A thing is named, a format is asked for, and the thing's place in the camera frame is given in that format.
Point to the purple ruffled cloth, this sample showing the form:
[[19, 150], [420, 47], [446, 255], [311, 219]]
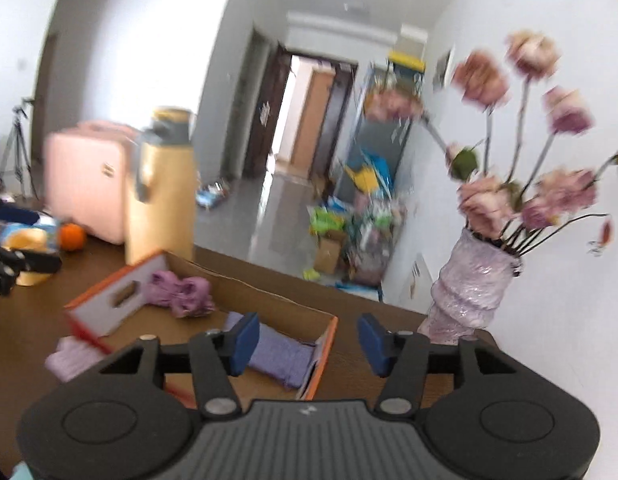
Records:
[[195, 297], [161, 287]]

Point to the small brown cardboard box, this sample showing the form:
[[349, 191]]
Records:
[[329, 255]]

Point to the yellow box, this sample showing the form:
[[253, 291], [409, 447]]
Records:
[[408, 60]]

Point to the pale yellow soft cylinder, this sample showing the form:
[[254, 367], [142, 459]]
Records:
[[24, 241]]

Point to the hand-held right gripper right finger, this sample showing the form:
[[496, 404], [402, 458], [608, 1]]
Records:
[[373, 347]]

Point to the grey refrigerator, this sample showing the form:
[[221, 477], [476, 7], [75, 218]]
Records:
[[384, 145]]

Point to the white wall outlet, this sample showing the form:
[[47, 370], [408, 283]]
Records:
[[416, 272]]

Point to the pale yellow thermos jug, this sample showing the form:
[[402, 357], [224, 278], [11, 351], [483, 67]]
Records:
[[159, 200]]

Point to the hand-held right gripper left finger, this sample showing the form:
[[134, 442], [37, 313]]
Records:
[[245, 345]]

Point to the bouquet of dried pink roses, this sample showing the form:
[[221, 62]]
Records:
[[484, 205]]

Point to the colourful packet on floor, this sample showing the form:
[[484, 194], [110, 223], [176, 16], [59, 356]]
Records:
[[214, 196]]

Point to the lilac textured vase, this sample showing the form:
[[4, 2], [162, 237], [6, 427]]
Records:
[[469, 285]]

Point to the blue and yellow bag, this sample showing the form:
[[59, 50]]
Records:
[[364, 172]]

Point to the purple knit towel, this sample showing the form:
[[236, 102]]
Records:
[[279, 355]]

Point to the dark wooden door frame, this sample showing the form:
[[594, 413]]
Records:
[[261, 110]]

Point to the wall picture frame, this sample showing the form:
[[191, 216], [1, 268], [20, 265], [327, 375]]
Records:
[[442, 67]]

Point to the pink ribbed suitcase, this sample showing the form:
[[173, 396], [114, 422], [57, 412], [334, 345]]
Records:
[[84, 180]]

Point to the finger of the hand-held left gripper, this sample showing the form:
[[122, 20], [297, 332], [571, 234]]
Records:
[[36, 262], [16, 215]]

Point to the red cardboard box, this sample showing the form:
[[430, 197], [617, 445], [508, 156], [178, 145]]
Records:
[[259, 292]]

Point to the camera tripod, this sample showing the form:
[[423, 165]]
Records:
[[20, 130]]

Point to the orange fruit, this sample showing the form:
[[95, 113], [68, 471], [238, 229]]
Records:
[[71, 236]]

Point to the light purple cloth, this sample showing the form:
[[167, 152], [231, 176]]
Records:
[[71, 360]]

